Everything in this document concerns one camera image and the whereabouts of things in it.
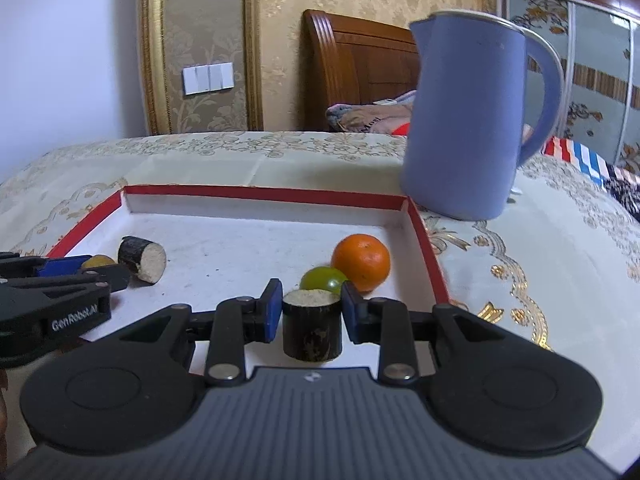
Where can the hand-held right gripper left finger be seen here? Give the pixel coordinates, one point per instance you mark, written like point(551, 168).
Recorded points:
point(272, 310)

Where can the white light switch panel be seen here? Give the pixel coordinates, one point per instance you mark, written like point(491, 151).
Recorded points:
point(207, 79)

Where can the gold wall moulding frame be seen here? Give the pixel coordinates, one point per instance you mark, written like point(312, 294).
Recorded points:
point(152, 60)

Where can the floral sliding door wardrobe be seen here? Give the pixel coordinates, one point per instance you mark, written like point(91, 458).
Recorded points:
point(595, 50)

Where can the blue electric kettle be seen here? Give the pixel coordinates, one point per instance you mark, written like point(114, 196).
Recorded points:
point(460, 125)

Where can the brown printed blanket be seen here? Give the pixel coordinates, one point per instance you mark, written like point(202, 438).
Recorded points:
point(365, 117)

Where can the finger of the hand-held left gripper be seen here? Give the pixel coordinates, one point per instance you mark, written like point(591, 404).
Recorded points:
point(60, 266)
point(117, 277)

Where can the green tomato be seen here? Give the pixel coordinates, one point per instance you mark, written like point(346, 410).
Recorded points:
point(322, 278)

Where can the red cardboard box tray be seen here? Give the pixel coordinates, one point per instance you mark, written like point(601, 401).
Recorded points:
point(225, 240)

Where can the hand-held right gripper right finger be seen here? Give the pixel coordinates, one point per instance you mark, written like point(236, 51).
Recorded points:
point(350, 312)

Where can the orange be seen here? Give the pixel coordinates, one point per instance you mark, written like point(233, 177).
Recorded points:
point(361, 262)

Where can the small yellow-brown kiwi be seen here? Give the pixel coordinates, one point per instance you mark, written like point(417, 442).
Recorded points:
point(100, 261)

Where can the dark floral cloth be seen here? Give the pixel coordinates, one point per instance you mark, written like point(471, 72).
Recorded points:
point(625, 195)

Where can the colourful striped quilt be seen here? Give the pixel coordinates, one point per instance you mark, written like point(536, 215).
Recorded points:
point(580, 155)

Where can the wooden bed headboard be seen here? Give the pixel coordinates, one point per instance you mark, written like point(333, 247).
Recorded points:
point(360, 60)

